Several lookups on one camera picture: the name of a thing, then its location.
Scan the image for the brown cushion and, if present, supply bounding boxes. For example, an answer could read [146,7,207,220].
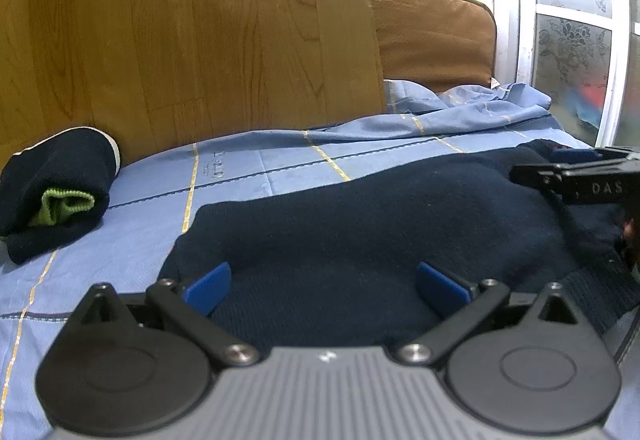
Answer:
[369,0,498,93]

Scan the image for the navy reindeer pattern sweater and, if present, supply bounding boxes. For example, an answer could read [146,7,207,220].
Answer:
[157,139,640,351]

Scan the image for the folded navy garment green trim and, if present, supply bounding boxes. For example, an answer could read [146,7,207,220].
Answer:
[0,126,122,265]

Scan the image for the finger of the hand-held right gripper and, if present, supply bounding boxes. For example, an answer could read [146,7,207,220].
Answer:
[549,145,640,166]
[509,158,640,207]

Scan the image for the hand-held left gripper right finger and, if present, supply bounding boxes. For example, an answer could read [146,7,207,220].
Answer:
[392,261,577,367]

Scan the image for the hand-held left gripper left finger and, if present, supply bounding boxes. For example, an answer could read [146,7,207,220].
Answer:
[75,261,261,367]

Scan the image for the blue bed sheet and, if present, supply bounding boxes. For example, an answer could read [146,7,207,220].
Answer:
[0,79,640,438]

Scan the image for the frosted glass door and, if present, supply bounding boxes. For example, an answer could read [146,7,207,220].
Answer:
[517,0,640,148]

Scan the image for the wooden headboard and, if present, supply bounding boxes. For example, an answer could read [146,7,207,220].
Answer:
[0,0,388,181]

